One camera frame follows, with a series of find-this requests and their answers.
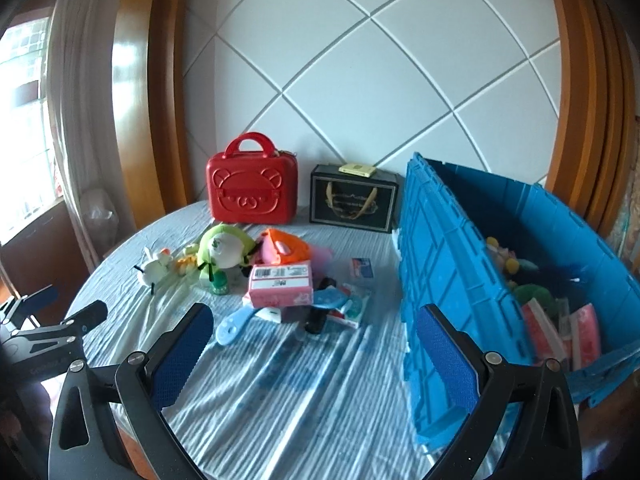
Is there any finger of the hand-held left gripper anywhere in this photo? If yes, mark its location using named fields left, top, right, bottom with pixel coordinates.
left=0, top=284, right=60, bottom=333
left=15, top=300, right=108, bottom=345

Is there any dark blue cloth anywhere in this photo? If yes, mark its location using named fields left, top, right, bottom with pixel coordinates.
left=515, top=257, right=581, bottom=291

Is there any dark green plush toy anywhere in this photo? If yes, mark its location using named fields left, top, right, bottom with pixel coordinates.
left=515, top=284, right=556, bottom=311

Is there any yellow and pink plush toy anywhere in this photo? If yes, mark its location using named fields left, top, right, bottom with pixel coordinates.
left=485, top=236, right=521, bottom=281

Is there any green and white box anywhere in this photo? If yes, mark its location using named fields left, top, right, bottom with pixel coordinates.
left=325, top=282, right=373, bottom=328

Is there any white curtain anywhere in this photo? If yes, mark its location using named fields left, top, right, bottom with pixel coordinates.
left=47, top=0, right=118, bottom=271

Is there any pink tissue pack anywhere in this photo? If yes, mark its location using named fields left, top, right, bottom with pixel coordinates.
left=242, top=261, right=316, bottom=308
left=522, top=297, right=568, bottom=361
left=567, top=302, right=601, bottom=368

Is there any patterned wall hanging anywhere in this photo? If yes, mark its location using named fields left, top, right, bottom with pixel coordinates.
left=612, top=200, right=640, bottom=261

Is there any striped blue tablecloth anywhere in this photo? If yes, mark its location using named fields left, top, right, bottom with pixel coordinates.
left=62, top=200, right=506, bottom=480

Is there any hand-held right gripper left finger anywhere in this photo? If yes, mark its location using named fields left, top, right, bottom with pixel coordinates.
left=48, top=302, right=215, bottom=480

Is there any light blue smiley brush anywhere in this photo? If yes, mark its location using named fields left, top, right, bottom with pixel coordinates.
left=216, top=306, right=261, bottom=347

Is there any small white plush toy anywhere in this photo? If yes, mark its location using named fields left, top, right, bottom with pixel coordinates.
left=136, top=246, right=173, bottom=292

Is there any blue plastic crate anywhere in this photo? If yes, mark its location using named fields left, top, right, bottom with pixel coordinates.
left=397, top=152, right=632, bottom=453

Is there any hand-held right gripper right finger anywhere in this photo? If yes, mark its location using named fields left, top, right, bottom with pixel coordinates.
left=416, top=304, right=583, bottom=480

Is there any dark wooden cabinet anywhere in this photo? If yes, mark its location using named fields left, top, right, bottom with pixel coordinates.
left=0, top=205, right=96, bottom=301

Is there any window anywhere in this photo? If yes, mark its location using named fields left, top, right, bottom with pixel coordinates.
left=0, top=15, right=66, bottom=246

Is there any orange plush toy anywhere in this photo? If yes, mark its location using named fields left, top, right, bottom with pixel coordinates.
left=256, top=228, right=311, bottom=267

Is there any small yellow plush toy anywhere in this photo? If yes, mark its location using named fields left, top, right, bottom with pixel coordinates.
left=172, top=245, right=201, bottom=278

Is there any small yellow box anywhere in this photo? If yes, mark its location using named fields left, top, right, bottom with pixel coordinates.
left=338, top=162, right=377, bottom=178

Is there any red bear-face suitcase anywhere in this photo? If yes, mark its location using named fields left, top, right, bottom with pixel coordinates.
left=207, top=131, right=299, bottom=226

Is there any black gift box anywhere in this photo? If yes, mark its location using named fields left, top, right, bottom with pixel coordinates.
left=309, top=164, right=399, bottom=233

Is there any small black object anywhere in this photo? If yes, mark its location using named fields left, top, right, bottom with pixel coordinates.
left=304, top=305, right=326, bottom=336

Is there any green frog plush toy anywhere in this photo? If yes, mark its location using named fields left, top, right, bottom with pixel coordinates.
left=192, top=223, right=261, bottom=283

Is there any teal hair brush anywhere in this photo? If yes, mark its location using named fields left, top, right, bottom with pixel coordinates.
left=312, top=285, right=346, bottom=308

